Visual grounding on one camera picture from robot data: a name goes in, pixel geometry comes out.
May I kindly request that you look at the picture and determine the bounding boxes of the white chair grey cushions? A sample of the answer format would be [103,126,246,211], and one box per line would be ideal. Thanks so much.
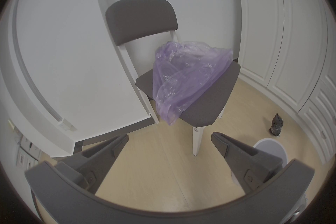
[106,0,241,157]

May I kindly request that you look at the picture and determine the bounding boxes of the purple plastic bag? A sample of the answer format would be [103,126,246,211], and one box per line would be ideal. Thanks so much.
[152,40,233,126]

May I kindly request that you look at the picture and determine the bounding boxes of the white wardrobe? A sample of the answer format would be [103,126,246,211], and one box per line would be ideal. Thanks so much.
[231,0,336,166]

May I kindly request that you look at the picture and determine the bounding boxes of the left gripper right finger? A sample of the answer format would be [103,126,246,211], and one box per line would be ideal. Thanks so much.
[211,132,284,195]

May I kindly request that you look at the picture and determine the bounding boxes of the crumpled black plastic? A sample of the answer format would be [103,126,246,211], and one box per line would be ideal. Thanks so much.
[269,113,283,137]

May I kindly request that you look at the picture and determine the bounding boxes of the white wall cable duct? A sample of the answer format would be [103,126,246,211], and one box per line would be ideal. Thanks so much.
[10,0,78,132]

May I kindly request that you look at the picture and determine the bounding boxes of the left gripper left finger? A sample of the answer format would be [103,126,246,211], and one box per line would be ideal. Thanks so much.
[56,134,130,194]

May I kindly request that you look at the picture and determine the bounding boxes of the white wall socket panel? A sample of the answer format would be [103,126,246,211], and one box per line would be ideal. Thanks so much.
[16,136,40,169]

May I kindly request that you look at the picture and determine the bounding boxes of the white trash bin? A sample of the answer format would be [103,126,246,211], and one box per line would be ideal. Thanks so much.
[230,138,289,187]

